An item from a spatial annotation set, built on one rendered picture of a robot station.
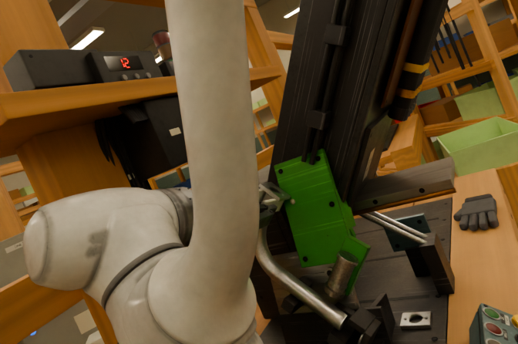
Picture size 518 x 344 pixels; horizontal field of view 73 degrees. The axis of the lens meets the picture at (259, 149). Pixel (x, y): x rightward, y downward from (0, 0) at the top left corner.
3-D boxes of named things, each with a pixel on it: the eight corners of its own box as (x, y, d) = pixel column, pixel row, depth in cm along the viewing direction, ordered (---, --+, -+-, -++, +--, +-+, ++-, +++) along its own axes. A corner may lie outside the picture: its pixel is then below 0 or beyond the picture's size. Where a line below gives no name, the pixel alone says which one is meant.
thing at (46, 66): (111, 80, 71) (97, 48, 70) (35, 87, 58) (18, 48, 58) (92, 94, 75) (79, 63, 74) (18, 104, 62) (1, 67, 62)
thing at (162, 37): (176, 43, 105) (170, 28, 105) (164, 42, 101) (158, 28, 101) (166, 51, 108) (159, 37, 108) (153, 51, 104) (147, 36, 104)
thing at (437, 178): (456, 168, 79) (452, 156, 79) (456, 193, 65) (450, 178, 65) (307, 207, 100) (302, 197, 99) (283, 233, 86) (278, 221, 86)
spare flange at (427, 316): (401, 329, 67) (399, 325, 67) (404, 316, 70) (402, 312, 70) (431, 328, 64) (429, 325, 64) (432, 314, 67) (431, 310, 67)
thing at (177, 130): (221, 147, 86) (196, 90, 85) (173, 168, 71) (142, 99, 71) (186, 163, 92) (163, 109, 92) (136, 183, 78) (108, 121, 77)
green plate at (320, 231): (370, 249, 70) (338, 148, 74) (355, 260, 63) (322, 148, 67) (318, 257, 76) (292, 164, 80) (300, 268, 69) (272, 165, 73)
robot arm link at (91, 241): (122, 225, 52) (172, 295, 46) (-2, 250, 39) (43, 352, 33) (151, 167, 48) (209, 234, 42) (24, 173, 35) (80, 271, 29)
